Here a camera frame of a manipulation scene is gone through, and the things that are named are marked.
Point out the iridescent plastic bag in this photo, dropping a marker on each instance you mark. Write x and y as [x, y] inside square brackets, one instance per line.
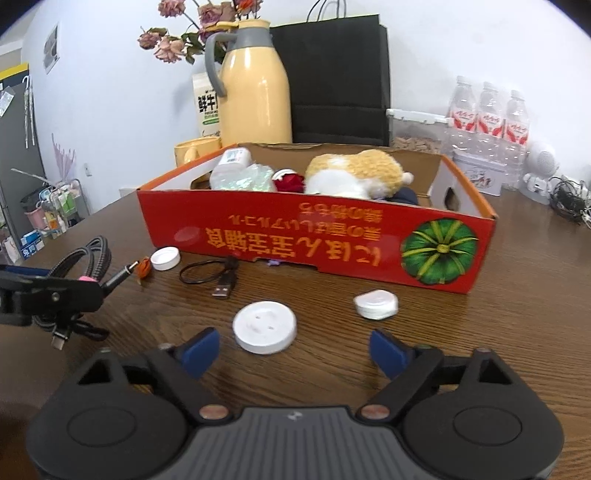
[251, 177]

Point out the yellow mug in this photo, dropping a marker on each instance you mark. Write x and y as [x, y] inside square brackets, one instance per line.
[194, 150]

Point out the red fabric flower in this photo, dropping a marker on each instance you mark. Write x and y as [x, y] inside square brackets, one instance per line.
[291, 183]

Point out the clear cotton swab container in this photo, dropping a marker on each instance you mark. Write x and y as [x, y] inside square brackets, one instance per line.
[231, 159]

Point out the navy zipper pouch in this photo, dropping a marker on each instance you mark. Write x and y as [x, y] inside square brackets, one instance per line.
[408, 196]

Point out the clear water bottle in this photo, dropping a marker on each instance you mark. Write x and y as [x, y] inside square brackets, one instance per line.
[517, 134]
[490, 120]
[461, 115]

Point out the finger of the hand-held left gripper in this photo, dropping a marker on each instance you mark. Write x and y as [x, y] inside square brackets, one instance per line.
[23, 270]
[69, 295]

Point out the purple flower wall sticker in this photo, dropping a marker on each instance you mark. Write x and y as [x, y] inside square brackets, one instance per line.
[62, 157]

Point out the dried pink flowers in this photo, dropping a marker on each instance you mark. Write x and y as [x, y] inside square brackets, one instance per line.
[168, 46]

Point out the white round plastic disc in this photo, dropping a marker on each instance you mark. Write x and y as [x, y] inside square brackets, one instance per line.
[263, 327]

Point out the small white rounded case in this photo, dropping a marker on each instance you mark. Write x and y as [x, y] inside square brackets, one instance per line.
[376, 304]

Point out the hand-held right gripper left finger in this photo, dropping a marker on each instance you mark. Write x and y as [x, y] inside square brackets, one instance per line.
[203, 350]

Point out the white and yellow plush toy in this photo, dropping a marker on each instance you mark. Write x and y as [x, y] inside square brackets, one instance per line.
[364, 170]

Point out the dark grey board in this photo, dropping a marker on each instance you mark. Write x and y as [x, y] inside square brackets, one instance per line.
[16, 152]

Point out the clear food container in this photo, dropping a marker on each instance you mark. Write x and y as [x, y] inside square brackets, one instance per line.
[415, 141]

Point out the small orange clip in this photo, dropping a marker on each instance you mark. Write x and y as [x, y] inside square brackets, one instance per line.
[145, 268]

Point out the white robot speaker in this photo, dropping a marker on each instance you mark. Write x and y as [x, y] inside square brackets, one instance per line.
[542, 161]

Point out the yellow thermos jug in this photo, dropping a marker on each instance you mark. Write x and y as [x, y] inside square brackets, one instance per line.
[254, 92]

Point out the black paper bag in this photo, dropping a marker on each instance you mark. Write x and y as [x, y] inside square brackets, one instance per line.
[337, 69]

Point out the red cardboard box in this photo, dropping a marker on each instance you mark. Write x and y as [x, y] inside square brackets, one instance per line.
[323, 240]

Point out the wall poster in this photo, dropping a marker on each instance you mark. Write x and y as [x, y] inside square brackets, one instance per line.
[52, 48]

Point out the white milk carton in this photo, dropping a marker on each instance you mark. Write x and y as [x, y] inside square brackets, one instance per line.
[205, 106]

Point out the white tin box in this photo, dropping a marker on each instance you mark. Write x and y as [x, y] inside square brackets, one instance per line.
[480, 173]

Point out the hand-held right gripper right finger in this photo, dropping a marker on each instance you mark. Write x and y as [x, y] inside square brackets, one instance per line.
[388, 353]

